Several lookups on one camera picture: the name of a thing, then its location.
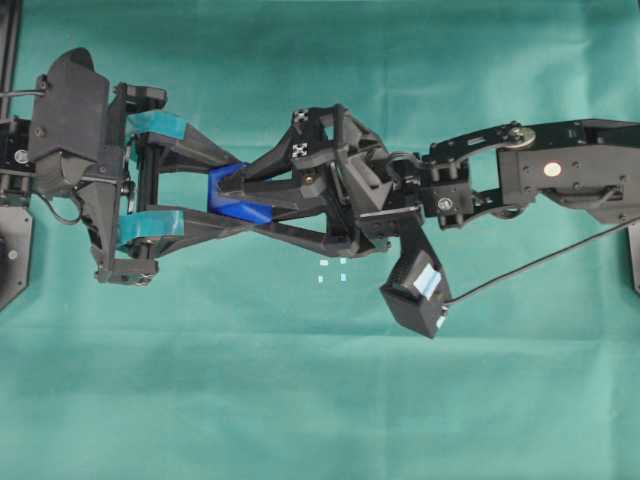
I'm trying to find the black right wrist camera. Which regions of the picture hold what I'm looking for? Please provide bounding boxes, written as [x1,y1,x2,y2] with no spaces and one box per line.
[358,207,451,338]

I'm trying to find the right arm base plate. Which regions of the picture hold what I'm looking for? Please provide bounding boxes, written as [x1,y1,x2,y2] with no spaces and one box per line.
[622,222,640,295]

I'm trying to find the blue block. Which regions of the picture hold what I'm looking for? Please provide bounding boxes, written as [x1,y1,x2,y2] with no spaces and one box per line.
[207,162,273,225]

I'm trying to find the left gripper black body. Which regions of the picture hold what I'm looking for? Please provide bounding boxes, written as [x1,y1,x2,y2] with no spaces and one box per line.
[82,83,167,286]

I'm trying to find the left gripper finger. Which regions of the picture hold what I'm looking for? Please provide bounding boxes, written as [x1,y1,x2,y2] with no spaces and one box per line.
[127,110,241,174]
[117,204,272,258]

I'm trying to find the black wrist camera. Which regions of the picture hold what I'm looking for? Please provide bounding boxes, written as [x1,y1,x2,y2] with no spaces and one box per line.
[28,48,109,197]
[358,207,451,338]

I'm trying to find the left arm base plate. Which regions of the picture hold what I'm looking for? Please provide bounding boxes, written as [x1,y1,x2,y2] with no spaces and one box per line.
[1,206,33,309]

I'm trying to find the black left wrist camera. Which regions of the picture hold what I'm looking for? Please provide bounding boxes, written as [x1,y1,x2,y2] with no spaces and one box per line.
[28,48,109,197]

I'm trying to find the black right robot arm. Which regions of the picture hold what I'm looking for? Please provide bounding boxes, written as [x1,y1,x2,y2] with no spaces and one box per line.
[210,104,639,258]

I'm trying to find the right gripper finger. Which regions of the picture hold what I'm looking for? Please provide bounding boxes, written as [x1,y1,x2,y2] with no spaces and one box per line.
[218,174,390,258]
[234,119,329,186]

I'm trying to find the black frame rail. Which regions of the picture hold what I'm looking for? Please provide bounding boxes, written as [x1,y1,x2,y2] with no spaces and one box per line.
[0,0,23,92]

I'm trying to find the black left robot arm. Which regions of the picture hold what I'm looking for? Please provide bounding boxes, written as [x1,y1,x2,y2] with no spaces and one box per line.
[1,83,273,285]

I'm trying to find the black right camera cable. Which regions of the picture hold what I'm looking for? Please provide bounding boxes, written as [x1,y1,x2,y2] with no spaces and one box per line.
[441,219,636,307]

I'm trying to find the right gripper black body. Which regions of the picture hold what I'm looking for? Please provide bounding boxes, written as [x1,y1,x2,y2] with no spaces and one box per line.
[289,104,425,250]

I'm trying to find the green table cloth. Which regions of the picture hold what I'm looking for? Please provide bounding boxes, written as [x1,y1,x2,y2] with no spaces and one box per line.
[1,1,639,479]

